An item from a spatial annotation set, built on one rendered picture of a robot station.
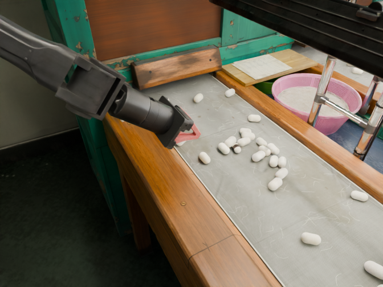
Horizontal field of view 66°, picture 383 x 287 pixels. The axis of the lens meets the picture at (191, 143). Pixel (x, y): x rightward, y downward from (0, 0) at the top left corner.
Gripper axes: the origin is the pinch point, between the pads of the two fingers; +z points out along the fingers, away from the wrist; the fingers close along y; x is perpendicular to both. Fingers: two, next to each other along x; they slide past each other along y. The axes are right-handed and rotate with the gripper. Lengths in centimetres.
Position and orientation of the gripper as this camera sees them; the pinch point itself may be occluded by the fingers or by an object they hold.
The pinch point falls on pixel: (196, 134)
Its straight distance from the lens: 61.6
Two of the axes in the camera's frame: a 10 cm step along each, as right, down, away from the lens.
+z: 6.8, 2.8, 6.8
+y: -4.7, -5.4, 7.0
